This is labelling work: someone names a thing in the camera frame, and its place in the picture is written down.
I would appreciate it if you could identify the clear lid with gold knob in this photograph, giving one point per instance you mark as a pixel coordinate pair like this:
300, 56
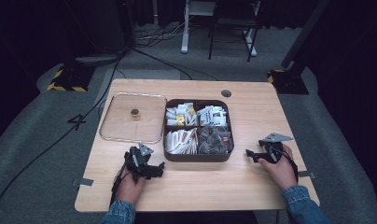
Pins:
124, 127

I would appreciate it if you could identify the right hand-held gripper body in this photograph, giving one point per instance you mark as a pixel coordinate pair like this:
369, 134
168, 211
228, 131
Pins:
273, 149

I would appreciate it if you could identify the pile of white printed packets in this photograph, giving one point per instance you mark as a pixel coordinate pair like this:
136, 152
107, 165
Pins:
212, 115

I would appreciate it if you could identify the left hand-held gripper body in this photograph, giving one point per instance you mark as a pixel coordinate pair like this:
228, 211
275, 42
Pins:
136, 160

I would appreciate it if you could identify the pile of clear tea bags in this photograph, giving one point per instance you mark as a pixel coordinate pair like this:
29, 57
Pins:
215, 141

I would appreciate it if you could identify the person's left hand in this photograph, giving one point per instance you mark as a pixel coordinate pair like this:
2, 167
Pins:
127, 189

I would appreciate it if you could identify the grey round table grommet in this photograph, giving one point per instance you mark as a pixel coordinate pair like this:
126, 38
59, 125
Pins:
226, 93

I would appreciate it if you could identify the pile of white yellow packets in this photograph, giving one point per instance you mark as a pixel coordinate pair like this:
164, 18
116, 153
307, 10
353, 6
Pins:
181, 115

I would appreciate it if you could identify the black slanted metal pole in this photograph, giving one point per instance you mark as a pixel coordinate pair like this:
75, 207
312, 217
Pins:
304, 31

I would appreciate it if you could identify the person's right hand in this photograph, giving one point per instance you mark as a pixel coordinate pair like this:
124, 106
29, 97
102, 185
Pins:
283, 174

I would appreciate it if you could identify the brown divided storage box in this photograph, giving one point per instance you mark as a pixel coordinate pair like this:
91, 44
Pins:
196, 158

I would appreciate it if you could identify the black yellow striped stand base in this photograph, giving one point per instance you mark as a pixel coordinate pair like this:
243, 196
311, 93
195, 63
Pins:
70, 79
287, 82

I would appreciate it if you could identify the pile of white orange sachets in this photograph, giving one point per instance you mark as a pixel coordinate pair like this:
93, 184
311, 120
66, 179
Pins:
181, 142

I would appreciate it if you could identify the white desk frame leg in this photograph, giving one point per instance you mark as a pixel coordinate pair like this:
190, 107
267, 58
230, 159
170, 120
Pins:
252, 43
185, 34

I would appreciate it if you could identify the black metal chair frame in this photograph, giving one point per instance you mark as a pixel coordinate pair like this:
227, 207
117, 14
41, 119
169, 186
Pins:
236, 21

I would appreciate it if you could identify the grey tape piece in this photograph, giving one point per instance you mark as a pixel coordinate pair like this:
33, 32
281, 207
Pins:
306, 174
84, 182

